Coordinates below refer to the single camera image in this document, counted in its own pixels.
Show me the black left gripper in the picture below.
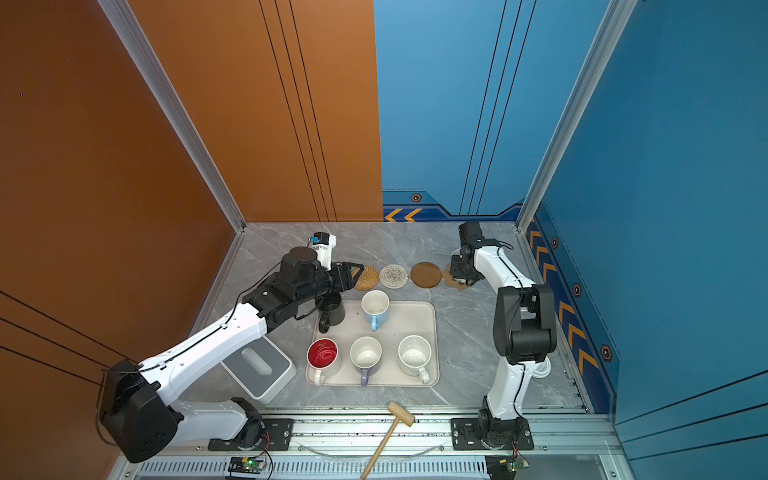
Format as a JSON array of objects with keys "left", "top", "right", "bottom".
[{"left": 295, "top": 262, "right": 365, "bottom": 309}]

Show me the paw print cork coaster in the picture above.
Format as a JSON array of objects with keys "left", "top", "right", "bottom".
[{"left": 442, "top": 265, "right": 468, "bottom": 290}]

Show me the tan woven rattan coaster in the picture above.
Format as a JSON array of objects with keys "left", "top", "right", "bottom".
[{"left": 352, "top": 265, "right": 380, "bottom": 291}]

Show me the black mug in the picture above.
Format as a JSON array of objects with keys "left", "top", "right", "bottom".
[{"left": 315, "top": 293, "right": 346, "bottom": 334}]

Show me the round dark cork coaster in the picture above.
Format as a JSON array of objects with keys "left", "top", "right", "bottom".
[{"left": 410, "top": 262, "right": 442, "bottom": 289}]

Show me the light blue mug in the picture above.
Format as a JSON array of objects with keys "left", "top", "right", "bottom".
[{"left": 361, "top": 290, "right": 390, "bottom": 332}]

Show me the white woven round coaster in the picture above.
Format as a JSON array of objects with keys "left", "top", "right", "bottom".
[{"left": 379, "top": 264, "right": 409, "bottom": 290}]

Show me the red inside white mug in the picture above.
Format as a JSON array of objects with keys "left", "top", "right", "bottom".
[{"left": 307, "top": 338, "right": 342, "bottom": 386}]

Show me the large white mug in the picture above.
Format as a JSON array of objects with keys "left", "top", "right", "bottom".
[{"left": 397, "top": 335, "right": 432, "bottom": 385}]

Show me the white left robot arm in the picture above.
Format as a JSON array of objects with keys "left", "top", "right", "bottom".
[{"left": 97, "top": 246, "right": 364, "bottom": 463}]

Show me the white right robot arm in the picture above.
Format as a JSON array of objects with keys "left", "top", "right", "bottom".
[{"left": 449, "top": 222, "right": 557, "bottom": 450}]

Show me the beige serving tray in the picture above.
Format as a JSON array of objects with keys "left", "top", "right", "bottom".
[{"left": 305, "top": 300, "right": 440, "bottom": 388}]

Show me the wooden mallet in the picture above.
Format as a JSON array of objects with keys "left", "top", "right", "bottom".
[{"left": 360, "top": 401, "right": 415, "bottom": 480}]

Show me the right green circuit board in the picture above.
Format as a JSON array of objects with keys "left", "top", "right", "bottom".
[{"left": 485, "top": 456, "right": 525, "bottom": 480}]

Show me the green circuit board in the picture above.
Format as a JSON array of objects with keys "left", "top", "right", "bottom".
[
  {"left": 485, "top": 456, "right": 525, "bottom": 480},
  {"left": 226, "top": 456, "right": 271, "bottom": 479}
]

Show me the left green circuit board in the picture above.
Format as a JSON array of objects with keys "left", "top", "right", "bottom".
[{"left": 226, "top": 456, "right": 271, "bottom": 479}]

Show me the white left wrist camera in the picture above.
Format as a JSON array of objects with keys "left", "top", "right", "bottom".
[{"left": 309, "top": 232, "right": 336, "bottom": 270}]

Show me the white mug purple handle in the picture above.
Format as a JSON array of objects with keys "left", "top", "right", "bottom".
[{"left": 349, "top": 336, "right": 383, "bottom": 387}]

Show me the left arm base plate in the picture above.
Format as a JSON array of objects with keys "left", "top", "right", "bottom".
[{"left": 207, "top": 418, "right": 294, "bottom": 452}]

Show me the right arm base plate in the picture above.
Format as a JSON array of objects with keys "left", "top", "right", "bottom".
[{"left": 450, "top": 417, "right": 535, "bottom": 451}]

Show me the aluminium front rail frame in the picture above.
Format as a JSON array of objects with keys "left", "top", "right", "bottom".
[{"left": 111, "top": 410, "right": 634, "bottom": 479}]

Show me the aluminium corner post right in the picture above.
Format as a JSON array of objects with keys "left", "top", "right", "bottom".
[{"left": 515, "top": 0, "right": 637, "bottom": 233}]

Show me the aluminium corner post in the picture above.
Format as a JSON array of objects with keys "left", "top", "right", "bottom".
[
  {"left": 515, "top": 0, "right": 637, "bottom": 233},
  {"left": 98, "top": 0, "right": 246, "bottom": 234}
]

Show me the aluminium corner post left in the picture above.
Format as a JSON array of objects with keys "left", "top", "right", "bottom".
[{"left": 98, "top": 0, "right": 246, "bottom": 234}]

